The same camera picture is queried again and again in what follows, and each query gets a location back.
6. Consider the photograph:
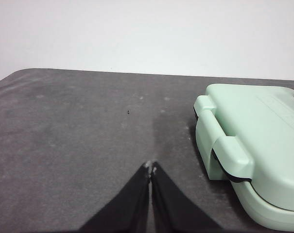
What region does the mint green griddle cover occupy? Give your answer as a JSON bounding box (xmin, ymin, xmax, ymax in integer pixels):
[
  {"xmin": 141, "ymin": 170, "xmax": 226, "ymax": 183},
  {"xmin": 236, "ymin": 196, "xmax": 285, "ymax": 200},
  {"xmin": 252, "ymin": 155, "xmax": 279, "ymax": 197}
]
[{"xmin": 192, "ymin": 83, "xmax": 294, "ymax": 212}]

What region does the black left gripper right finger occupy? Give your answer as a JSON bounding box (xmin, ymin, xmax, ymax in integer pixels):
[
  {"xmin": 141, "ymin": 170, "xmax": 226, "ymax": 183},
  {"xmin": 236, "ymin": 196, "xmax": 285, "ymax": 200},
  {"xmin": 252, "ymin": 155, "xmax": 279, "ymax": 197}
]
[{"xmin": 150, "ymin": 161, "xmax": 223, "ymax": 233}]

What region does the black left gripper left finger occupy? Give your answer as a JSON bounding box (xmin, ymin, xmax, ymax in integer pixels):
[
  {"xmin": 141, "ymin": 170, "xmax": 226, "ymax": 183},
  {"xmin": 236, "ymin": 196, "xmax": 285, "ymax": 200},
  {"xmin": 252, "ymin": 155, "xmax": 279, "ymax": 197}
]
[{"xmin": 78, "ymin": 162, "xmax": 152, "ymax": 233}]

